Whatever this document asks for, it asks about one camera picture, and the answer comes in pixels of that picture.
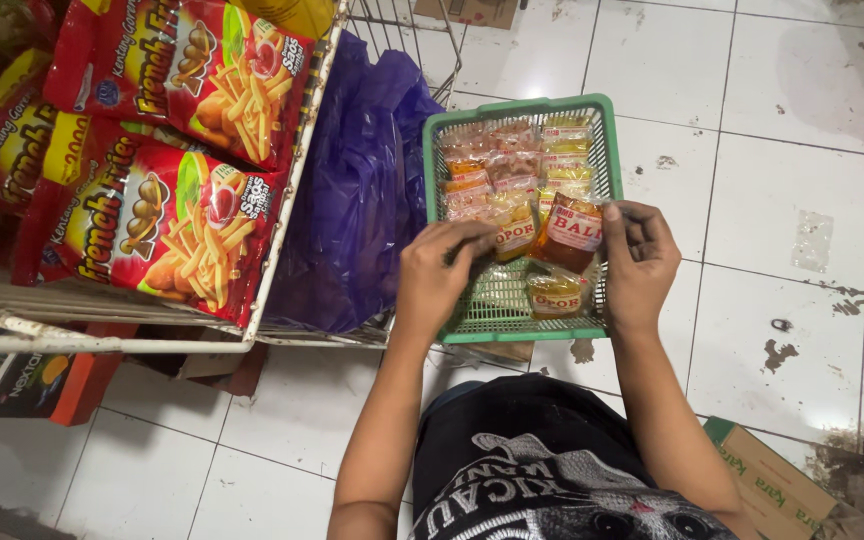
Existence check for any person's right hand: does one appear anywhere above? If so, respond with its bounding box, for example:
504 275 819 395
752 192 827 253
600 201 683 333

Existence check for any person's left hand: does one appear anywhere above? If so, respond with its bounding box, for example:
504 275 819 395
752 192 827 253
394 219 499 343

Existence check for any yellow seasoning sachet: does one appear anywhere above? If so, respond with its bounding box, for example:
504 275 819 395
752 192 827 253
525 268 589 321
492 213 539 263

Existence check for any red-brown seasoning sachet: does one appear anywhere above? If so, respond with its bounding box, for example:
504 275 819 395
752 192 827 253
528 192 606 276

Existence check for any pile of small spice packs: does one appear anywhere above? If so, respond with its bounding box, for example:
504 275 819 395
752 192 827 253
439 114 597 226

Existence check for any green plastic basket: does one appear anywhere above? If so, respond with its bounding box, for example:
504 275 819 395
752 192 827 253
422 93 625 345

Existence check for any purple plastic bag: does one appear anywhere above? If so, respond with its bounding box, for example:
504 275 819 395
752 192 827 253
262 30 446 336

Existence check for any flat brown cardboard piece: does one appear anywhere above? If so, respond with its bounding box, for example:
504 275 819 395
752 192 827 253
412 0 521 32

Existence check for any person's black printed shirt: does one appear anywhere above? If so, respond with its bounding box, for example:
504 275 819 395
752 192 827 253
408 373 741 540

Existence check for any brown cardboard scrap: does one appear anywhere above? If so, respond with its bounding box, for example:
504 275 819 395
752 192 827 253
175 341 270 399

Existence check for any yellow snack packet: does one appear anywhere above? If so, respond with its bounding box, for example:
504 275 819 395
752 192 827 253
228 0 337 41

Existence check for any red fries snack packet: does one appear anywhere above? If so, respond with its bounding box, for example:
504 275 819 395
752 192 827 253
11 112 288 329
0 48 57 217
43 0 318 172

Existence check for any clear plastic wrapper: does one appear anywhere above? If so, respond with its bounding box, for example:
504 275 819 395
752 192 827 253
790 209 836 273

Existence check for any brown cardboard box green print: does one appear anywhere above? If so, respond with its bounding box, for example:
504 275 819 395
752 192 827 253
702 416 864 540

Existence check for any black and orange biscuit box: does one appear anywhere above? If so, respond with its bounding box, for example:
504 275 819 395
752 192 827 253
0 351 127 428

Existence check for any white wire rack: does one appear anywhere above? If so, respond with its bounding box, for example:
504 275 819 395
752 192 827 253
0 0 465 356

